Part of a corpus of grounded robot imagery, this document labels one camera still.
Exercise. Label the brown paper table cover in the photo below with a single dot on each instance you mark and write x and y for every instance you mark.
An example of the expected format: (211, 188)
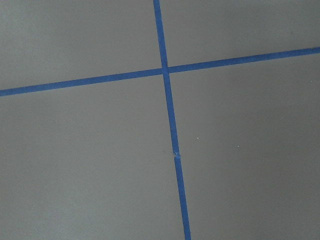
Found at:
(159, 119)

